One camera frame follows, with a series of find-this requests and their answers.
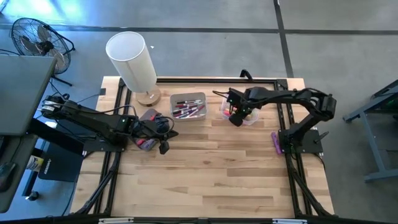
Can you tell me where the black aluminium table frame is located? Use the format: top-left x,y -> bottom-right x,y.
71,77 -> 335,218

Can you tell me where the dark grey desk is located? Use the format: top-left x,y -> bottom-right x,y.
0,133 -> 40,214

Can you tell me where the black floor fan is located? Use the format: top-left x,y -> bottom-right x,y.
11,17 -> 76,87

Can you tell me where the beige plastic bin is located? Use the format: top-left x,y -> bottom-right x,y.
169,91 -> 208,122

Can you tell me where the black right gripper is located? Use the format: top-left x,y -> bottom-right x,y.
226,88 -> 259,128

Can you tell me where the blue-grey metal cart frame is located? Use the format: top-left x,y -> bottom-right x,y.
343,79 -> 398,183

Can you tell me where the white light bar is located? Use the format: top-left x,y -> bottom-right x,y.
272,218 -> 308,224
98,217 -> 134,224

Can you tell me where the white yellow cardboard box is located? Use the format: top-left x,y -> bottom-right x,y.
26,154 -> 44,172

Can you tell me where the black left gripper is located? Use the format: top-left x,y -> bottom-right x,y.
135,119 -> 180,156

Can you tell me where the dark grey translucent bin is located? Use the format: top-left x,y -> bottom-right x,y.
132,108 -> 171,152

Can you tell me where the pink Expo marker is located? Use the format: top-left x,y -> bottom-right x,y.
189,104 -> 206,116

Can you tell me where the black Husky bag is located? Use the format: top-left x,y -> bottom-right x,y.
37,116 -> 94,183

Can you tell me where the clear plastic bin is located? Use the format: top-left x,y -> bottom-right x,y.
220,93 -> 260,126

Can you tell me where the black desk support beam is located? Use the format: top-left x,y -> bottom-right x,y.
27,118 -> 86,156

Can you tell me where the black clamp handle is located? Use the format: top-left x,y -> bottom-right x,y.
239,68 -> 254,82

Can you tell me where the white lamp with wooden base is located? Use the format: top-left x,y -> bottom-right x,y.
104,30 -> 162,107

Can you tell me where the grey desk top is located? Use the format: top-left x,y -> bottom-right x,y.
0,54 -> 58,136

